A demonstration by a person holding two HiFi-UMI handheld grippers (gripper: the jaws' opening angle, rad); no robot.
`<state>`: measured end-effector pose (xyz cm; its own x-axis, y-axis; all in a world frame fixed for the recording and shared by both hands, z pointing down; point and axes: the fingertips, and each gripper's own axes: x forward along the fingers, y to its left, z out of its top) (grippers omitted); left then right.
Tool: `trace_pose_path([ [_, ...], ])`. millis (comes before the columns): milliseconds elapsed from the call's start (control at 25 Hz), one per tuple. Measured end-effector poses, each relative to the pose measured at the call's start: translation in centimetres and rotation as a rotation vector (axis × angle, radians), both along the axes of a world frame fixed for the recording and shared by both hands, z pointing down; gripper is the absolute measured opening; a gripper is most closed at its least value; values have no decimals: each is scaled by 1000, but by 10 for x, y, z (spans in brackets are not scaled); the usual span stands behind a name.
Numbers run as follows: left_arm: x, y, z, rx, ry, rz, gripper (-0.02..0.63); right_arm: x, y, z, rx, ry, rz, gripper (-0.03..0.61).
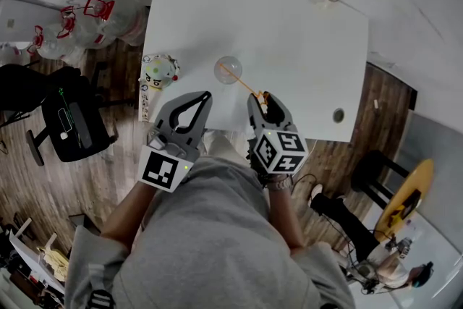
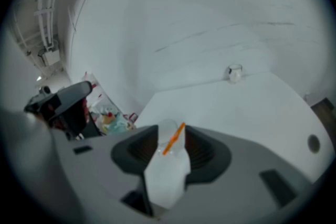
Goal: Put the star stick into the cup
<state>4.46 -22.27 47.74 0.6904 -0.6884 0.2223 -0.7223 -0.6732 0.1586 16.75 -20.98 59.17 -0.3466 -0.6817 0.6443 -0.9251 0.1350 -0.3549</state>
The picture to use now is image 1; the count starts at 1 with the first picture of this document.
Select round yellow table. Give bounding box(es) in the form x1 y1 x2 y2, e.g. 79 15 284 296
374 158 435 244

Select dark grey slim case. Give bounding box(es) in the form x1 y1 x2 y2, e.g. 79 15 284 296
68 101 93 150

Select white table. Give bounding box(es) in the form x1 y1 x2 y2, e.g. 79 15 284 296
137 0 370 143

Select black stool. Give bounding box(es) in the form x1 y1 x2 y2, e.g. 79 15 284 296
350 150 412 211

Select person's right forearm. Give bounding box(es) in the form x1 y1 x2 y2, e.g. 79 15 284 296
267 175 305 251

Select clear glass cup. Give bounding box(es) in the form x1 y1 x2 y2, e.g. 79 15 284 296
213 56 244 85

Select person's grey shirt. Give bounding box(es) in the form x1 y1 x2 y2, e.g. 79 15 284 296
64 155 357 309

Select silver wristwatch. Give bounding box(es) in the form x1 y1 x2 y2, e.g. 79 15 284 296
266 175 294 192

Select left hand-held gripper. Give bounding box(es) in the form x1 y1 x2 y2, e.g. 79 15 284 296
137 90 214 194

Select clear water jug red handle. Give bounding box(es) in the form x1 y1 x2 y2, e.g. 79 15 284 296
57 5 109 48
83 0 149 46
27 25 86 61

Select person's left forearm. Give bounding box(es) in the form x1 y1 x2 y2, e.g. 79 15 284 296
100 180 158 247

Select black office chair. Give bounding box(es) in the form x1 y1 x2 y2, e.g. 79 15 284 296
0 63 119 168

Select orange stirring stick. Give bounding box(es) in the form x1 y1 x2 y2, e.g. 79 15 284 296
218 63 272 113

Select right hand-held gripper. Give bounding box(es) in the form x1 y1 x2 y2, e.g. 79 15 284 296
247 93 310 176

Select sticker strip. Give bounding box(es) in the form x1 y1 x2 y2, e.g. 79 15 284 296
138 82 153 122

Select person's light trousers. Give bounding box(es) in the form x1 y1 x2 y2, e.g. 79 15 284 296
201 130 251 172

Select black smartphone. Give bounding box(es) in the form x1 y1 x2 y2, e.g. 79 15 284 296
57 108 74 133

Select cartoon figure bottle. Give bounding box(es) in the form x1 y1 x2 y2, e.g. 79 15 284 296
140 53 181 93

